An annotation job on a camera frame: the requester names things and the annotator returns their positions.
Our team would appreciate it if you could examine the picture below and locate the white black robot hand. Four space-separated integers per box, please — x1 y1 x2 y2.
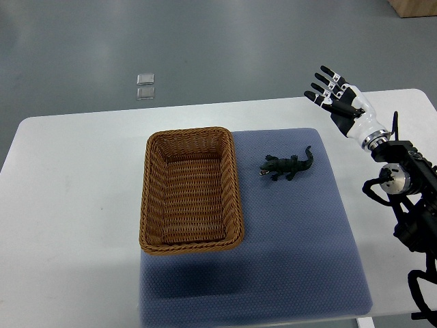
304 66 390 152

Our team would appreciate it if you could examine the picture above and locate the dark toy crocodile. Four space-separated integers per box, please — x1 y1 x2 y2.
259 146 313 181

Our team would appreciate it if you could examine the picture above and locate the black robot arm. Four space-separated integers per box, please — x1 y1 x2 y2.
363 112 436 326

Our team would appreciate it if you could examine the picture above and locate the brown wicker basket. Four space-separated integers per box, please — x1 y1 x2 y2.
139 127 244 256

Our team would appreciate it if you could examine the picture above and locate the wooden box corner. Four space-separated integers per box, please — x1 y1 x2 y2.
388 0 436 18

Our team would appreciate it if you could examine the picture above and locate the blue textured mat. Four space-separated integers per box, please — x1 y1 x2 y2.
139 128 372 327

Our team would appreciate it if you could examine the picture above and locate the white table leg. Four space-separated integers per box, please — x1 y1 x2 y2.
356 317 375 328

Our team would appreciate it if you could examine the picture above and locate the upper floor socket plate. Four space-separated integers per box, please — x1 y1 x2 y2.
137 73 154 85

